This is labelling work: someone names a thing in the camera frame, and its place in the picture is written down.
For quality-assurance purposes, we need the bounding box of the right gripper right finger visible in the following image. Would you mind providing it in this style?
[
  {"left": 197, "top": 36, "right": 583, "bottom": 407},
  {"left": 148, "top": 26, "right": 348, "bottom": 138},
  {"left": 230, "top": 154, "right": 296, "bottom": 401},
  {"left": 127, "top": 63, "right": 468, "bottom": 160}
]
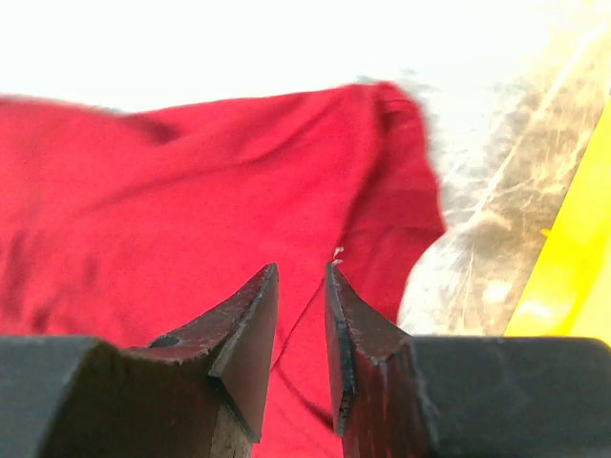
[{"left": 325, "top": 265, "right": 610, "bottom": 457}]

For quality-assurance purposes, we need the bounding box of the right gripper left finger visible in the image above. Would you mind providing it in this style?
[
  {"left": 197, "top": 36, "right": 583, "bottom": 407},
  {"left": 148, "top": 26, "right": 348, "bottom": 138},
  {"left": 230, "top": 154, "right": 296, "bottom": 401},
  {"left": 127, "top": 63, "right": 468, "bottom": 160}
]
[{"left": 1, "top": 264, "right": 279, "bottom": 457}]

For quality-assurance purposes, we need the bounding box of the red t shirt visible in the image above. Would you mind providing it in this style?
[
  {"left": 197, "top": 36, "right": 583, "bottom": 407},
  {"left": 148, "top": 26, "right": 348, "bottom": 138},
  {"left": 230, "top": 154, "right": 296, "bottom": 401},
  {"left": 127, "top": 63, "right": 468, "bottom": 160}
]
[{"left": 1, "top": 83, "right": 445, "bottom": 457}]

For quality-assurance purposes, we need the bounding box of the yellow plastic tray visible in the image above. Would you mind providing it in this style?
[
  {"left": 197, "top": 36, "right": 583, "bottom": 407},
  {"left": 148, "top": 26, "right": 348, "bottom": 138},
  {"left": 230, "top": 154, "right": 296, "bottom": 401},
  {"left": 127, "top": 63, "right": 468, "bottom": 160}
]
[{"left": 505, "top": 106, "right": 610, "bottom": 344}]

